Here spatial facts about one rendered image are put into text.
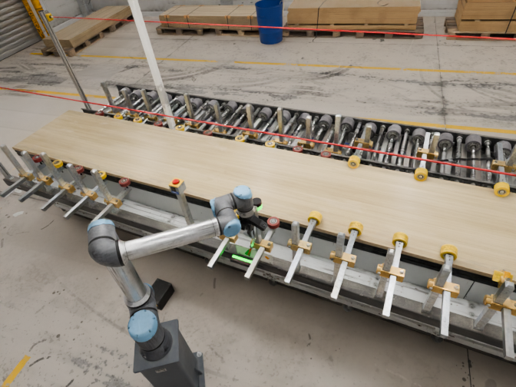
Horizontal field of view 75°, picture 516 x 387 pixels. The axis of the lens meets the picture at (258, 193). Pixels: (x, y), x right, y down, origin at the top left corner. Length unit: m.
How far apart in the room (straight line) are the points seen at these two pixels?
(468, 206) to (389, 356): 1.16
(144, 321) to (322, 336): 1.35
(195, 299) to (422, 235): 1.83
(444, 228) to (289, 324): 1.32
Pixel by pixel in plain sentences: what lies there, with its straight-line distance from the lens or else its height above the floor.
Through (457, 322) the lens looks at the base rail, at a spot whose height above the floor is 0.70.
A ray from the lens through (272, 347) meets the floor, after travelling 2.73.
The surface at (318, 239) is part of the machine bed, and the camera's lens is 2.22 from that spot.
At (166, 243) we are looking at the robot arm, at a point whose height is 1.39.
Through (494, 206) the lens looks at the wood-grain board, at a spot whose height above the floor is 0.90.
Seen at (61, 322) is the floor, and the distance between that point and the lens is 3.40.
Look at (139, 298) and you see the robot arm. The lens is 2.04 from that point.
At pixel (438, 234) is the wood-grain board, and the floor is 0.90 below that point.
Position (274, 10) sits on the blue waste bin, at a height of 0.62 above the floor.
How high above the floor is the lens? 2.53
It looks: 43 degrees down
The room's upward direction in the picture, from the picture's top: 8 degrees counter-clockwise
